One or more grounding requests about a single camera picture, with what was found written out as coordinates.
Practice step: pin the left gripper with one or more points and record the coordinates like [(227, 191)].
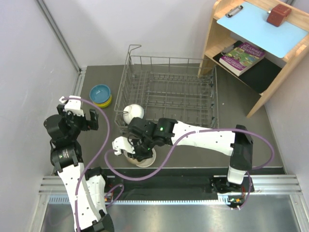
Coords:
[(91, 124)]

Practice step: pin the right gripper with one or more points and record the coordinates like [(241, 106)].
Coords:
[(138, 154)]

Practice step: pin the cream bowl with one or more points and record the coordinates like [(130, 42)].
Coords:
[(148, 162)]

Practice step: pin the white bowl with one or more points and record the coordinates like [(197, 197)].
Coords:
[(131, 111)]

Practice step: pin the tan speckled bowl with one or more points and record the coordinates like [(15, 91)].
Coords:
[(134, 161)]

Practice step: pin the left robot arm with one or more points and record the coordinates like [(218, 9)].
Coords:
[(84, 186)]

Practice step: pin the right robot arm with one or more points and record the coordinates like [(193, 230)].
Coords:
[(238, 144)]

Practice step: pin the orange bowl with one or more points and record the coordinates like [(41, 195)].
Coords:
[(106, 102)]

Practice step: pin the yellow-green bowl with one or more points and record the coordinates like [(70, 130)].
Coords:
[(104, 104)]

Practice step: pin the blue bowl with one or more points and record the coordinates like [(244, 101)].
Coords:
[(100, 93)]

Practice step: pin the aluminium corner profile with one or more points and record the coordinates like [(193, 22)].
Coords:
[(59, 35)]

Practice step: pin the purple green book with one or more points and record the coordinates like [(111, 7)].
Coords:
[(241, 58)]

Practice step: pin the wooden shelf unit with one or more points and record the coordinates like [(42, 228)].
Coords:
[(218, 38)]

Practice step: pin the light blue clipboard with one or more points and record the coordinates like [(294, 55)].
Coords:
[(251, 24)]

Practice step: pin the red-brown box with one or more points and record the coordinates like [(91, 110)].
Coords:
[(278, 15)]

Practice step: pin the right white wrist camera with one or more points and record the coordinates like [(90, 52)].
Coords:
[(121, 144)]

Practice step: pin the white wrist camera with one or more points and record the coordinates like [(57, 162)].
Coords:
[(121, 144), (73, 104)]

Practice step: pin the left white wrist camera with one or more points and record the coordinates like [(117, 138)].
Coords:
[(73, 104)]

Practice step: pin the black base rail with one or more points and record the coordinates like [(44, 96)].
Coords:
[(175, 184)]

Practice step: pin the grey wire dish rack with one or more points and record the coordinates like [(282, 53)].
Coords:
[(184, 89)]

